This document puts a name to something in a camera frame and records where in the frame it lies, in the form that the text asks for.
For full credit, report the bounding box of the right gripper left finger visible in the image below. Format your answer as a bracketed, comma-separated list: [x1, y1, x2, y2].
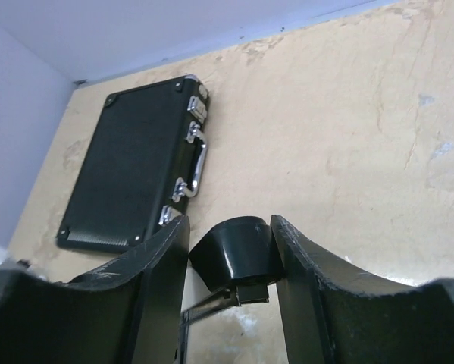
[0, 217, 189, 363]

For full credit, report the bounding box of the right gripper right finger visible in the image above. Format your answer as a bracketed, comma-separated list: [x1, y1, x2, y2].
[271, 215, 454, 363]

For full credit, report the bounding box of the silver black stapler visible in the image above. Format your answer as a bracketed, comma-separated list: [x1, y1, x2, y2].
[179, 215, 286, 364]

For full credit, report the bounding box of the black briefcase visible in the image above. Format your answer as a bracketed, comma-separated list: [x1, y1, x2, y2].
[56, 74, 210, 254]

